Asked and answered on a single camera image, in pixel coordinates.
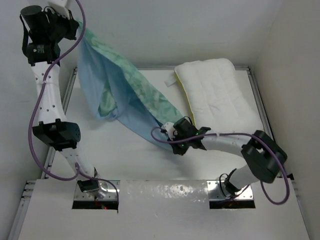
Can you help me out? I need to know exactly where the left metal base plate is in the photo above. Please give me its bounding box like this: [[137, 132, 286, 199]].
[[73, 180, 120, 201]]

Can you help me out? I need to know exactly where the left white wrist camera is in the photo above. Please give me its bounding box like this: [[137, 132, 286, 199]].
[[48, 0, 70, 19]]

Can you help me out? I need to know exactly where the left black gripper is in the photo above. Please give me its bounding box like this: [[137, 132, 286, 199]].
[[47, 8, 80, 44]]

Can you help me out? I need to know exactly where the metal base plate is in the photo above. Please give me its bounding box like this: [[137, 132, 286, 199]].
[[73, 180, 120, 201], [206, 179, 254, 202]]

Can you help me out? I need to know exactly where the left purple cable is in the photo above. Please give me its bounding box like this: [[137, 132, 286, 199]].
[[28, 0, 120, 203]]

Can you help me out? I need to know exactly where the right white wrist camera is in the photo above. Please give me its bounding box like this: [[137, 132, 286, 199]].
[[160, 122, 176, 140]]

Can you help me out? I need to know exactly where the blue green pillowcase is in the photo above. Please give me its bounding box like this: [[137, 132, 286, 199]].
[[77, 24, 183, 151]]

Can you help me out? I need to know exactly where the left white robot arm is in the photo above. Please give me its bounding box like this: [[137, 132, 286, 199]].
[[19, 0, 103, 198]]

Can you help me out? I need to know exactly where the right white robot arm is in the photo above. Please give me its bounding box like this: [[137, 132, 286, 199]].
[[164, 118, 288, 198]]

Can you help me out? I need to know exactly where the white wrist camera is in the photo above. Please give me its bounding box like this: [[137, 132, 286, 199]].
[[48, 0, 70, 19], [160, 122, 176, 140]]

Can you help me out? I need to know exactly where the white front cover board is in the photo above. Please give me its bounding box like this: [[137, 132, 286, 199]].
[[19, 179, 309, 240]]

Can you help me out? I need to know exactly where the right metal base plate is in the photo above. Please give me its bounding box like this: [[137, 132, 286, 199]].
[[206, 179, 254, 202]]

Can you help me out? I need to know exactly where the aluminium table frame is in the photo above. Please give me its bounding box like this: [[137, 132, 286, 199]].
[[9, 66, 309, 240]]

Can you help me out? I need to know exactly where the white yellow pillow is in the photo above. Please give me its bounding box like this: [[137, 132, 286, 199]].
[[164, 58, 264, 134]]

